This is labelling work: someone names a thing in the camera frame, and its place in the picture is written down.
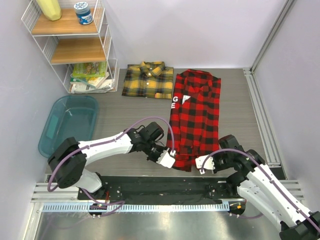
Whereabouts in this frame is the red black plaid shirt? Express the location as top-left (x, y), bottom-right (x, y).
top-left (166, 69), bottom-right (221, 172)

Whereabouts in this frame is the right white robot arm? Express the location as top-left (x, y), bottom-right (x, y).
top-left (212, 134), bottom-right (320, 240)

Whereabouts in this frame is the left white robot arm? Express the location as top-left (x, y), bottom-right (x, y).
top-left (48, 122), bottom-right (168, 200)

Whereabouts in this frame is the stack of books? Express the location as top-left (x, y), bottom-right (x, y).
top-left (69, 61), bottom-right (116, 94)

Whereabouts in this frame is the folded yellow plaid shirt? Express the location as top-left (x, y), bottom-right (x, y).
top-left (122, 61), bottom-right (174, 99)

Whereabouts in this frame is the teal plastic bin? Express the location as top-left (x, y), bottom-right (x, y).
top-left (38, 95), bottom-right (99, 158)

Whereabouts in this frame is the blue white jar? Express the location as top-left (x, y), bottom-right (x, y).
top-left (73, 1), bottom-right (93, 25)

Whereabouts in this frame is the yellow bottle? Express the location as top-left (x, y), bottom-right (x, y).
top-left (36, 0), bottom-right (62, 21)

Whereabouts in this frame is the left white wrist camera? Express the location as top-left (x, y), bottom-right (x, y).
top-left (156, 148), bottom-right (176, 169)

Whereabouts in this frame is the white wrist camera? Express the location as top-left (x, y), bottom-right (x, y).
top-left (195, 155), bottom-right (216, 175)
top-left (156, 148), bottom-right (176, 169)

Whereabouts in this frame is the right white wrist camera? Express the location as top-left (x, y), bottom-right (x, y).
top-left (195, 155), bottom-right (216, 175)

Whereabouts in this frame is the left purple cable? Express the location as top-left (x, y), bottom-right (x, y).
top-left (46, 116), bottom-right (176, 217)

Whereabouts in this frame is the purple cable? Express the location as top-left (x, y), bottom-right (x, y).
top-left (201, 148), bottom-right (320, 232)
top-left (46, 116), bottom-right (176, 217)

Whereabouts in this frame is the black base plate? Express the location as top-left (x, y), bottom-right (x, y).
top-left (77, 175), bottom-right (256, 206)

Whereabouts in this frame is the white slotted cable duct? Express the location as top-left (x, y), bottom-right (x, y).
top-left (42, 201), bottom-right (230, 213)

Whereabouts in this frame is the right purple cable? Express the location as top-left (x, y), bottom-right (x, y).
top-left (201, 148), bottom-right (320, 232)

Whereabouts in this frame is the white wire wooden shelf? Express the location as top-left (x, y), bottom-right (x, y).
top-left (21, 0), bottom-right (120, 94)

